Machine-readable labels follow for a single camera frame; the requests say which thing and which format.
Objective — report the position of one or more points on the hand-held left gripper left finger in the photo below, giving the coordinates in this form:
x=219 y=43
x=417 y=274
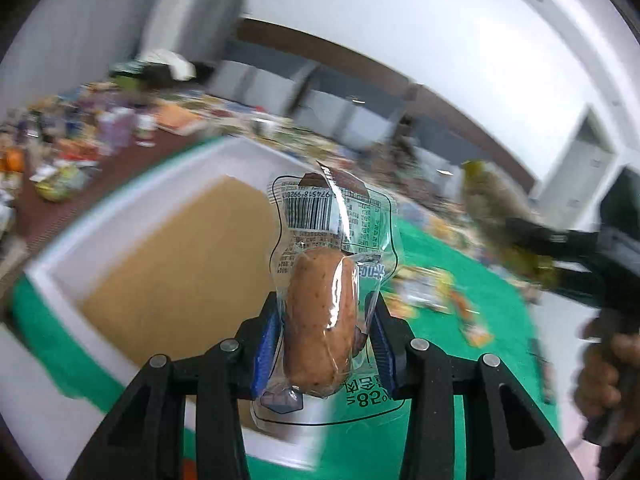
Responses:
x=265 y=355

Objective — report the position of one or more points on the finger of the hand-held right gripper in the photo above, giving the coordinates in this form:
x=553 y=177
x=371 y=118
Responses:
x=575 y=285
x=555 y=240

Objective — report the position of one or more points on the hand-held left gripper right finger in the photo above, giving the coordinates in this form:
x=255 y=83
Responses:
x=385 y=355

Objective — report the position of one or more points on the clear sausage packet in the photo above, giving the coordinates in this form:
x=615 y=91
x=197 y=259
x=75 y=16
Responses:
x=317 y=320

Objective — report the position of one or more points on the olive green snack packet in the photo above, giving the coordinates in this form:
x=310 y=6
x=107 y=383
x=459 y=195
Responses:
x=492 y=205

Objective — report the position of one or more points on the white foam box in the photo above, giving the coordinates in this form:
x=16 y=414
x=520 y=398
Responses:
x=125 y=235

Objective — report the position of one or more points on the person's right hand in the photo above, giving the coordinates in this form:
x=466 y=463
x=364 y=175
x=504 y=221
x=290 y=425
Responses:
x=602 y=380

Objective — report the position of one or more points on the green floral blanket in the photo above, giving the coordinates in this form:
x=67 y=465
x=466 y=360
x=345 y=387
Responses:
x=450 y=385

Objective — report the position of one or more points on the yellow blue snack packet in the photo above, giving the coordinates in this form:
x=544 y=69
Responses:
x=425 y=285

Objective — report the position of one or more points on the white door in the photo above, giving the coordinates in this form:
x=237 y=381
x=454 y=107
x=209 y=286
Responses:
x=580 y=160

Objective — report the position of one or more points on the orange snack packet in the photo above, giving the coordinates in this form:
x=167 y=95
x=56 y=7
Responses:
x=477 y=332

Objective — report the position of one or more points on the grey pillow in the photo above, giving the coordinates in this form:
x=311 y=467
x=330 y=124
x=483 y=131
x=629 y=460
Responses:
x=265 y=85
x=350 y=115

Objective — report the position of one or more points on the orange flat packet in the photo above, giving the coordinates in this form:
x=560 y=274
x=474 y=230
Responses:
x=177 y=119

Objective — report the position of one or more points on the small white jar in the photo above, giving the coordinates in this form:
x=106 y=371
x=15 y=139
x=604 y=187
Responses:
x=146 y=130

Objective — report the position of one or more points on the green yellow bag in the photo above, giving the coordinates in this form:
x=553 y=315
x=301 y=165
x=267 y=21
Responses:
x=62 y=184

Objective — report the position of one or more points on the pale purple plastic bottle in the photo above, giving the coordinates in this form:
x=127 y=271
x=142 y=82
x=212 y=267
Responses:
x=117 y=130

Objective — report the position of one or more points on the white cloth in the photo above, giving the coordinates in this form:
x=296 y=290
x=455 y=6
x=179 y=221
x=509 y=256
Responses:
x=167 y=62

